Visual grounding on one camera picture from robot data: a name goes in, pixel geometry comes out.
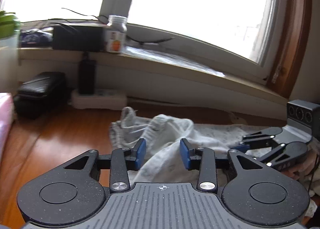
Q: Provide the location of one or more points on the black bottle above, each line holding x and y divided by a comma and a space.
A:
86, 75

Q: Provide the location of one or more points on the white window frame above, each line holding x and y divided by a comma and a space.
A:
237, 36

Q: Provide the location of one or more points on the white power strip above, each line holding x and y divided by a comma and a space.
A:
101, 99

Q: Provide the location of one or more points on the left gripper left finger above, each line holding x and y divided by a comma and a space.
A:
76, 190

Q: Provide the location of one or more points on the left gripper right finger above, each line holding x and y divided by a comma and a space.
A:
237, 190

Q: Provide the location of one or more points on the grey patterned garment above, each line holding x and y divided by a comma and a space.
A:
162, 162

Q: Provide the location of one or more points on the green lidded container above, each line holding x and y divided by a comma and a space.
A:
9, 31

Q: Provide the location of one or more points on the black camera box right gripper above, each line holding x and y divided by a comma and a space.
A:
306, 113

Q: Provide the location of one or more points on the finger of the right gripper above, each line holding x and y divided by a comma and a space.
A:
259, 140
285, 156

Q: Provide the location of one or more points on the black box on sill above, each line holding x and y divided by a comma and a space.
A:
75, 37

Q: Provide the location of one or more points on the black pouch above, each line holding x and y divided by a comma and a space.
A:
44, 93

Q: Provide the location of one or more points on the person's right hand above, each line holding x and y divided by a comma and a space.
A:
307, 167

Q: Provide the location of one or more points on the silver lidded jar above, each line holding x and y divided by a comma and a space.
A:
115, 34

